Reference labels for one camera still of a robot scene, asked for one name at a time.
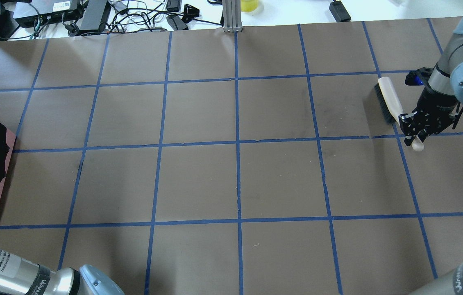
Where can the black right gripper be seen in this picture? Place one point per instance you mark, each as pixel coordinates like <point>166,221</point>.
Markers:
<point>434,103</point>

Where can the beige hand brush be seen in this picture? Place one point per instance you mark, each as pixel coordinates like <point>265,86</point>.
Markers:
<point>392,109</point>

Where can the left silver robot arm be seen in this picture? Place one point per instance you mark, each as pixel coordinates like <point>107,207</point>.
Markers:
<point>19,276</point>

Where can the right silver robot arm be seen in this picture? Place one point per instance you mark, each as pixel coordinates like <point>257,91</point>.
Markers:
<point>443,91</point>

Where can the small black power brick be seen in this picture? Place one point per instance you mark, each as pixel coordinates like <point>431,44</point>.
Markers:
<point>339,11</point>

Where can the yellow tape roll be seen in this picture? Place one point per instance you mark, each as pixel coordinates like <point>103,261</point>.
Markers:
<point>249,5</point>

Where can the black power adapter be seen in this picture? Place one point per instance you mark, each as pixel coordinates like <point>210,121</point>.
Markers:
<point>95,16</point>

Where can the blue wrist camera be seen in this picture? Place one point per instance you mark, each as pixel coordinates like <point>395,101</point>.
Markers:
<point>419,77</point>

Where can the aluminium frame post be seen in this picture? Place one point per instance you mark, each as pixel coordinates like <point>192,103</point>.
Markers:
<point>232,16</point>

